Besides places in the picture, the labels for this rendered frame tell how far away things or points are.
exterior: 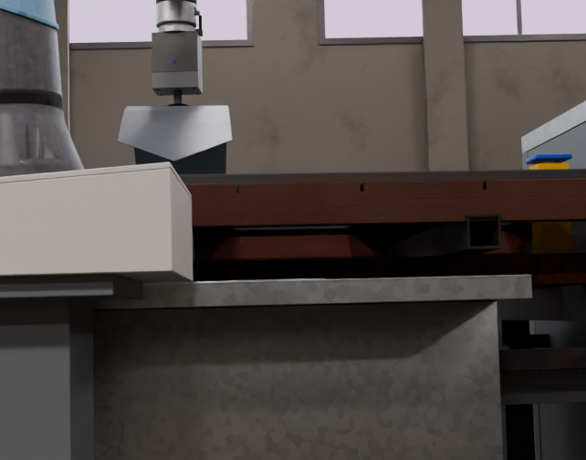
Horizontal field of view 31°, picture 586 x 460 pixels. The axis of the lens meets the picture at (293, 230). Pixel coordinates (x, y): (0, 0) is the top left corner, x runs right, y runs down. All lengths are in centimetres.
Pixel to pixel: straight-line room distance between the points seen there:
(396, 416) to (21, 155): 66
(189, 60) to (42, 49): 81
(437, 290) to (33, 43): 57
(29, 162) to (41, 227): 10
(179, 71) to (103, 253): 97
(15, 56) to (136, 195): 22
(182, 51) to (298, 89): 624
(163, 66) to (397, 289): 78
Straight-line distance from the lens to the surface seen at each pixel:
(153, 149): 163
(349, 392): 147
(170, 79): 192
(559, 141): 235
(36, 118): 111
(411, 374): 148
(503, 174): 161
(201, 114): 179
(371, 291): 130
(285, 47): 822
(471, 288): 133
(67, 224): 99
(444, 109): 814
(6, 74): 111
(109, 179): 99
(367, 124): 813
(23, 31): 113
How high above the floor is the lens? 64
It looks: 5 degrees up
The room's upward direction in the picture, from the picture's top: 2 degrees counter-clockwise
